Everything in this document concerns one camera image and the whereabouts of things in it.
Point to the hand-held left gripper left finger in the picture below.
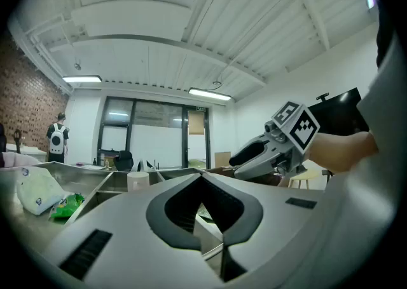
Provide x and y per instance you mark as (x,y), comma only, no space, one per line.
(121,224)

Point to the person's right forearm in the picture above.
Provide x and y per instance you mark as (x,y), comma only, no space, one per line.
(343,151)

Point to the steel compartment tray table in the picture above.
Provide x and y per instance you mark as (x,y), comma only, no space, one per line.
(105,183)

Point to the wooden stool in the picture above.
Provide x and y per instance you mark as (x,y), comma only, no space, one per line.
(302,177)

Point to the long ceiling light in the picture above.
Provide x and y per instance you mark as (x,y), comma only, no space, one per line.
(82,78)
(210,94)

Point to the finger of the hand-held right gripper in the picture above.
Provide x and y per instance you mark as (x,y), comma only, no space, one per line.
(251,151)
(260,168)

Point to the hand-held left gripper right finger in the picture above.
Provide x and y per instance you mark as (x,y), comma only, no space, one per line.
(280,230)

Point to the cardboard sheet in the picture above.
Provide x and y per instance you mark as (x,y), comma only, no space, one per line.
(222,160)

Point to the black wall monitor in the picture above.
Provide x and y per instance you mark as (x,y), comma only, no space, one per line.
(340,113)

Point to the white side cabinet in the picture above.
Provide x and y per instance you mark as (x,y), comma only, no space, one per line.
(28,151)

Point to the pink cloth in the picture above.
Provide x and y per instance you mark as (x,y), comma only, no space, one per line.
(19,159)

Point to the dark wooden desk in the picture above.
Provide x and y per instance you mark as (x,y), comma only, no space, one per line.
(90,166)

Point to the black framed glass door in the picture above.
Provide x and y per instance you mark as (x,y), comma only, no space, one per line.
(197,145)

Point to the black framed window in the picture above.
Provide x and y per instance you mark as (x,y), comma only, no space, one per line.
(143,135)

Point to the brown door blind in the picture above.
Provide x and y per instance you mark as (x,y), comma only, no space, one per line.
(195,122)

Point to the person's shirt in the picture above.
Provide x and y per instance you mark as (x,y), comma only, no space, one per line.
(384,154)

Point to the green snack packet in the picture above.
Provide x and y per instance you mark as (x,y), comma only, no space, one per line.
(66,206)

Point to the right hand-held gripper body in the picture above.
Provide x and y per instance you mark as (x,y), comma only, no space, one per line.
(299,129)

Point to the white cylindrical cup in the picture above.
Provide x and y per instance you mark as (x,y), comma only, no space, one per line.
(138,181)

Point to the black office chair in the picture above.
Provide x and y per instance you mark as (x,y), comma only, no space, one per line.
(124,160)

